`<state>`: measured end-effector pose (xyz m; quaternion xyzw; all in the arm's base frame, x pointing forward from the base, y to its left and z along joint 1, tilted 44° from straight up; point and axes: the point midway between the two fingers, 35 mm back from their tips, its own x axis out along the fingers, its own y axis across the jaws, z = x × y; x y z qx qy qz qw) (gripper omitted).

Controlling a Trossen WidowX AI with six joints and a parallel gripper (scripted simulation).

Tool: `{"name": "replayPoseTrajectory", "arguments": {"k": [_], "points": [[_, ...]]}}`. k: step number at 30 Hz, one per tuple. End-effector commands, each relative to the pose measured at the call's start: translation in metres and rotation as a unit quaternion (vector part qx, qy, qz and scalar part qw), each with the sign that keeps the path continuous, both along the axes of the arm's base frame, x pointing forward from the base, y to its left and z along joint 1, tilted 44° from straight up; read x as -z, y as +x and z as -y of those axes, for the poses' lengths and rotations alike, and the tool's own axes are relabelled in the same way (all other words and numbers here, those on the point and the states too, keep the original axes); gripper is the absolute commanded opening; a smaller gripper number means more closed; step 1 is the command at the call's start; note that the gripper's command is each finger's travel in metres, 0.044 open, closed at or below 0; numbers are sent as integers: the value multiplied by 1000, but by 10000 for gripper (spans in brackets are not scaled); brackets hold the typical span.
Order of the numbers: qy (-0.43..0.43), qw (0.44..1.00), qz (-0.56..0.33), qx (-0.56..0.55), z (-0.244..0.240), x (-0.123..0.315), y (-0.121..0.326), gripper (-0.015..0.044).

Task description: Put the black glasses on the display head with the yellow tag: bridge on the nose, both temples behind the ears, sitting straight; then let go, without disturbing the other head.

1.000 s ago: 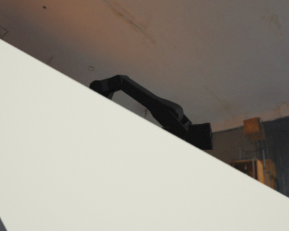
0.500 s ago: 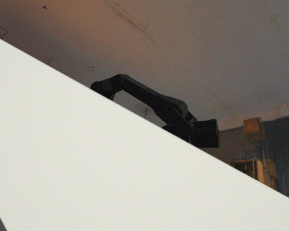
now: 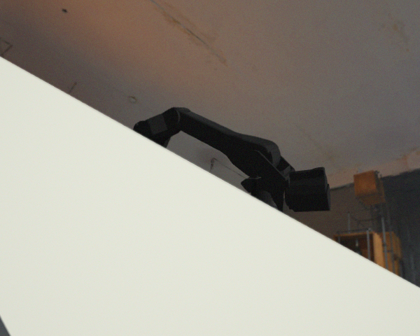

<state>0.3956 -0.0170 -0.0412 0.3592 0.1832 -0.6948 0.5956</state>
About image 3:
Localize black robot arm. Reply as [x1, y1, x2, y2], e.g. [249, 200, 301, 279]
[133, 107, 330, 212]

